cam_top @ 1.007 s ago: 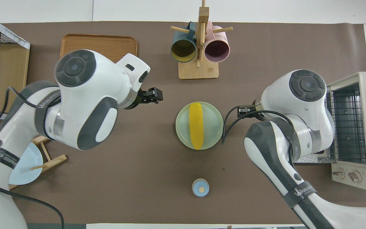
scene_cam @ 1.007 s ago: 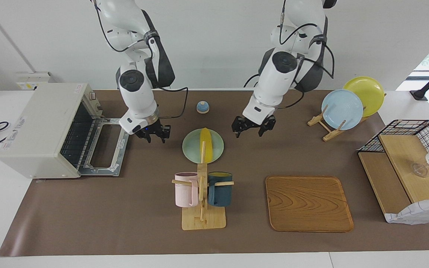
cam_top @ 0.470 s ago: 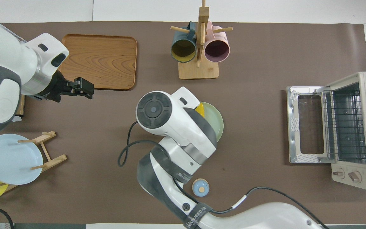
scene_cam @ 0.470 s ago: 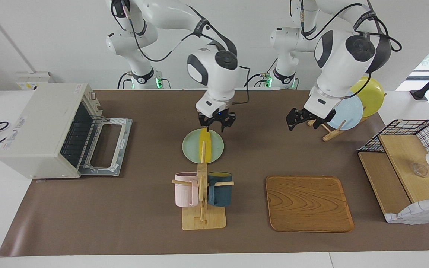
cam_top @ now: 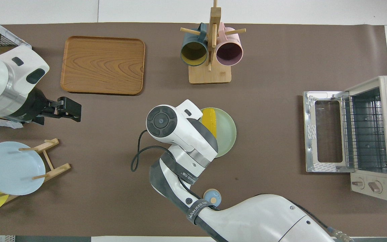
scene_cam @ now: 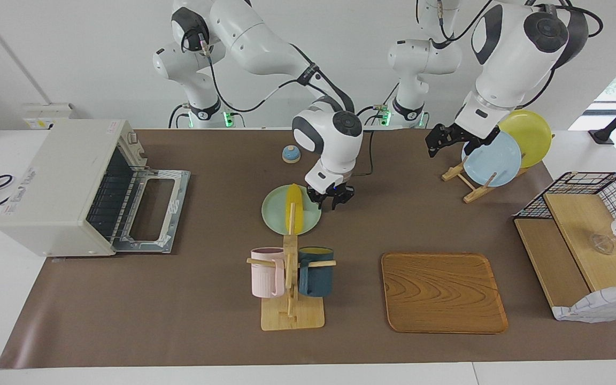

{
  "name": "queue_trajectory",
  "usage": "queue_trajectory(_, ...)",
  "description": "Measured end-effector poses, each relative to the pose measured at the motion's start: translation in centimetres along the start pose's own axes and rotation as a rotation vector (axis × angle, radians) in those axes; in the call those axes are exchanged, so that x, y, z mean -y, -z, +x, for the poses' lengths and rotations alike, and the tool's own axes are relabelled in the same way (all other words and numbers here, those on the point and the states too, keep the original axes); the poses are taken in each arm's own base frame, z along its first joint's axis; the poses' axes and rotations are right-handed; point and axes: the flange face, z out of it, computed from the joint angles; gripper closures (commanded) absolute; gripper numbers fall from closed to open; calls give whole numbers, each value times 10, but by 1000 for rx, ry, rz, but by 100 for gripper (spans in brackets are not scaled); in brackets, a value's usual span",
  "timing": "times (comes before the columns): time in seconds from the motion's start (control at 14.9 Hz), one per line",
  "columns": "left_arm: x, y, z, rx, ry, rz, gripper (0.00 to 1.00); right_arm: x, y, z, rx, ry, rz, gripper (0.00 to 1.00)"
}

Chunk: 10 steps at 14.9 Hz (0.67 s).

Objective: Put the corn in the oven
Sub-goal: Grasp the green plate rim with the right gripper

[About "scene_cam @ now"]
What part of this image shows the yellow corn cob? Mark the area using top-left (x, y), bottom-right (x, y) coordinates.
top-left (286, 183), bottom-right (304, 235)

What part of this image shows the pale green plate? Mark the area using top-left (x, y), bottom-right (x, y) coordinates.
top-left (261, 184), bottom-right (322, 236)

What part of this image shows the glass oven door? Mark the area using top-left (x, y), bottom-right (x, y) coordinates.
top-left (113, 168), bottom-right (191, 253)

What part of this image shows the beige toaster oven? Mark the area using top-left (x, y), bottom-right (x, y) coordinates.
top-left (0, 119), bottom-right (191, 257)

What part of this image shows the light blue plate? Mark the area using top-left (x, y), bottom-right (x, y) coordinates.
top-left (461, 130), bottom-right (522, 188)

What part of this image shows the wooden plate rack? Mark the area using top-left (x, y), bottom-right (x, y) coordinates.
top-left (442, 134), bottom-right (555, 204)

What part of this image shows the yellow plate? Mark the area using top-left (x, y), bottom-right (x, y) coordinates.
top-left (498, 110), bottom-right (553, 169)

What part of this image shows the dark blue mug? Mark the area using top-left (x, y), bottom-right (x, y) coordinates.
top-left (298, 247), bottom-right (335, 297)

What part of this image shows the pink mug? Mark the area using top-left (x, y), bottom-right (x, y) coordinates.
top-left (250, 247), bottom-right (286, 298)

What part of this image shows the wooden mug tree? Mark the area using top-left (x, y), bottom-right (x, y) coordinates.
top-left (247, 202), bottom-right (337, 331)

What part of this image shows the brown wooden tray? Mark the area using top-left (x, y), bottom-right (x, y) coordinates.
top-left (381, 252), bottom-right (509, 335)

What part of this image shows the small clear glass piece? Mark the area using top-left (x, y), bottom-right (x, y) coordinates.
top-left (590, 234), bottom-right (615, 255)

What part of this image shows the brown table mat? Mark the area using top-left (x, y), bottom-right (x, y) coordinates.
top-left (0, 128), bottom-right (616, 369)

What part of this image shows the white checked cloth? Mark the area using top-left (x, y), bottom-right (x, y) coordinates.
top-left (552, 282), bottom-right (616, 323)

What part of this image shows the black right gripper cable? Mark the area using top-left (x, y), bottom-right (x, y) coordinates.
top-left (180, 24), bottom-right (374, 177)

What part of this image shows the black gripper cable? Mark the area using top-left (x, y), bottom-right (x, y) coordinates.
top-left (431, 0), bottom-right (604, 107)
top-left (180, 24), bottom-right (374, 177)

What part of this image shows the black wire basket shelf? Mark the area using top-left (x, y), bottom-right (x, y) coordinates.
top-left (514, 192), bottom-right (616, 311)

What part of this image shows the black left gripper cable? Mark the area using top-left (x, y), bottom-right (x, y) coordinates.
top-left (431, 0), bottom-right (604, 107)

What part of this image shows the metal oven wire rack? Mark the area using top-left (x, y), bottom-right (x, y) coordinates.
top-left (86, 147), bottom-right (151, 241)

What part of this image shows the white wall socket box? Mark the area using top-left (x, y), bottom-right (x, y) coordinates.
top-left (22, 103), bottom-right (80, 130)

